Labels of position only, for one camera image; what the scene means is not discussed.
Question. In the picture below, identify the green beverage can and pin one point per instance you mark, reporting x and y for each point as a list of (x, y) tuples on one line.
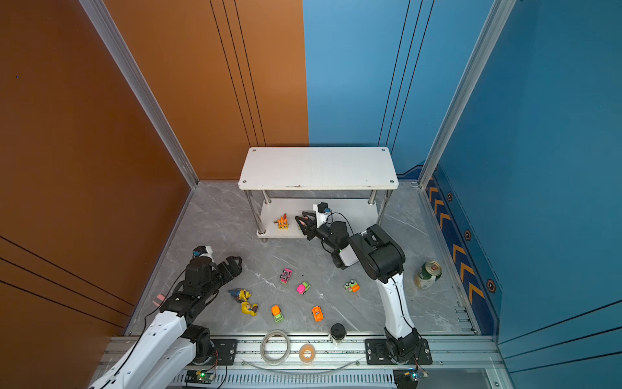
[(428, 274)]

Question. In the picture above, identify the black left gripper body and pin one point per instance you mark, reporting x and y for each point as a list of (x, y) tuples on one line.
[(220, 277)]

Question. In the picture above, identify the black lidded paper cup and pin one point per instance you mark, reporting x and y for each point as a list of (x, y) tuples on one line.
[(337, 334)]

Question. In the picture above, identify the orange green toy truck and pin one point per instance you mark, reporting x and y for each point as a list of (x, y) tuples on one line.
[(277, 314)]

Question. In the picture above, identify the clear tape roll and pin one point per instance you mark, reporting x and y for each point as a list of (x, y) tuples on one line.
[(275, 348)]

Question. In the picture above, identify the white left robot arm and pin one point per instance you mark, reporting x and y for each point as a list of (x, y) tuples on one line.
[(172, 340)]

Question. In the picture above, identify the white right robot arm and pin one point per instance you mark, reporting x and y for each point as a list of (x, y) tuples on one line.
[(382, 259)]

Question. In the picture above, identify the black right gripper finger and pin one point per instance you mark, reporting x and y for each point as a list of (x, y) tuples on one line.
[(306, 229), (309, 218)]

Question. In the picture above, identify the green circuit board left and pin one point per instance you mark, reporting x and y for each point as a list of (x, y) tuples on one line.
[(200, 377)]

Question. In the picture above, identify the green orange toy car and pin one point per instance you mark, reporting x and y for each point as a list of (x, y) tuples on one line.
[(352, 286)]

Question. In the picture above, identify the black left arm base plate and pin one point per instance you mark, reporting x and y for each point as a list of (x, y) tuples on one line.
[(226, 351)]

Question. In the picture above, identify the blue yellow duck figure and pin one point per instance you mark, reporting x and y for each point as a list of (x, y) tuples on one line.
[(240, 295)]

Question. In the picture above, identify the green circuit board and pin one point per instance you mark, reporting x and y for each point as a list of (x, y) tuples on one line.
[(200, 377), (409, 378)]

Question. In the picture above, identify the pink black toy car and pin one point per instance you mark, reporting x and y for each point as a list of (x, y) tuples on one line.
[(286, 276)]

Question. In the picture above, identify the pink green toy car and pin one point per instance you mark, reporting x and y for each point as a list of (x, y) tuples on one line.
[(303, 288)]

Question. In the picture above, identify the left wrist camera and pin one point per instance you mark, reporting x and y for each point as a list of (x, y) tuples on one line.
[(202, 251)]

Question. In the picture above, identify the yellow banana figure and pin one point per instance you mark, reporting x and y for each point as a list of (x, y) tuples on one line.
[(249, 308)]

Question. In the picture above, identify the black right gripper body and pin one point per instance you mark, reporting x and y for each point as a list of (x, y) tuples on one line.
[(325, 235)]

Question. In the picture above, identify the white two-tier metal shelf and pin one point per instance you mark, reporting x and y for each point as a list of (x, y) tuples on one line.
[(314, 169)]

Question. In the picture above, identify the orange yellow dragon figure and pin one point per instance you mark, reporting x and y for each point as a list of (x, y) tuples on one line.
[(282, 222)]

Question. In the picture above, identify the tan tape roll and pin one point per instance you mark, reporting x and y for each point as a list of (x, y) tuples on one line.
[(307, 353)]

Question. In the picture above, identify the green circuit board right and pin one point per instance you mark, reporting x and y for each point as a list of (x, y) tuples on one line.
[(409, 378)]

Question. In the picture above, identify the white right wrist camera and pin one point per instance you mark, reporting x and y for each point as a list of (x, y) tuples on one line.
[(322, 213)]

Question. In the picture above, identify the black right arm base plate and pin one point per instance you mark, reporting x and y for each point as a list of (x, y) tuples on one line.
[(420, 351)]

